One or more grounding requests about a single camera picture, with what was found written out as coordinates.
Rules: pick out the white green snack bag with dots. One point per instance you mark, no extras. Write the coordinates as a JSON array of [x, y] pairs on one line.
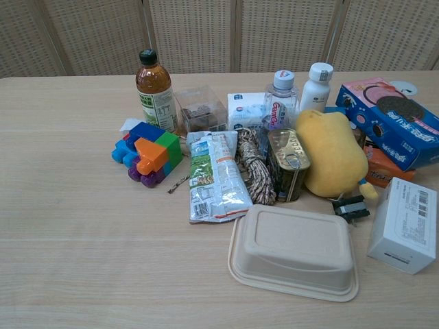
[[212, 178]]

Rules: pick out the woven folding screen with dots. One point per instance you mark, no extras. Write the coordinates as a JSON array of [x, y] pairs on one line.
[[205, 34]]

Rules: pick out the pink and blue cookie box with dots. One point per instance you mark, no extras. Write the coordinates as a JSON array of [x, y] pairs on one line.
[[394, 127]]

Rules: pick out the colourful toy building blocks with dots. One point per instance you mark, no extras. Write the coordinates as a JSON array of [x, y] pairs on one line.
[[151, 154]]

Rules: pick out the orange snack packet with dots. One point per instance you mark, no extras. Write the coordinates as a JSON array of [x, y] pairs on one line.
[[384, 171]]

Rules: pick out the beige pulp lunch box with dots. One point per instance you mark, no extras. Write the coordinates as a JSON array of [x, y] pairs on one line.
[[291, 250]]

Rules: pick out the white tissue pack blue print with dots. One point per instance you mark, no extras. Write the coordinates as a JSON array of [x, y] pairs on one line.
[[245, 109]]

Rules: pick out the white box with barcode label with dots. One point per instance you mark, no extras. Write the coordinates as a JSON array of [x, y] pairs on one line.
[[404, 222]]

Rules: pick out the brown tea bottle green label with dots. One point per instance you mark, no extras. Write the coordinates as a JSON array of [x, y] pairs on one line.
[[152, 85]]

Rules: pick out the black binder clip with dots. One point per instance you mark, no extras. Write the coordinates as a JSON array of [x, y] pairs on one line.
[[351, 209]]

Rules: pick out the white paper slip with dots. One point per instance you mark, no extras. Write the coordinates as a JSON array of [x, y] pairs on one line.
[[128, 124]]

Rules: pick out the yellow plush toy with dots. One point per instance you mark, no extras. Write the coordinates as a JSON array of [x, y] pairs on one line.
[[329, 154]]

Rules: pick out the thin metal hair clip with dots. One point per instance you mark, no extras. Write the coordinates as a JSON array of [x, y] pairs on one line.
[[178, 184]]

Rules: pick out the clear box of brown snacks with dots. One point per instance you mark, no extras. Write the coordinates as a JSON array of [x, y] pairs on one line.
[[199, 106]]

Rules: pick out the small clear water bottle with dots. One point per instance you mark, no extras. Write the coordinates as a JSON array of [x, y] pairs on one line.
[[279, 99]]

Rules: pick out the patterned snack bag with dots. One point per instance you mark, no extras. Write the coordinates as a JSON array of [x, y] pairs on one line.
[[255, 168]]

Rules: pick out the gold rectangular tin can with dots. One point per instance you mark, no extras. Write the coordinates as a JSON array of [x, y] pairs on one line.
[[288, 164]]

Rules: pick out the white pill bottle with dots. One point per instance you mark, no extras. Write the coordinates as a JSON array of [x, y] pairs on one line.
[[315, 92]]

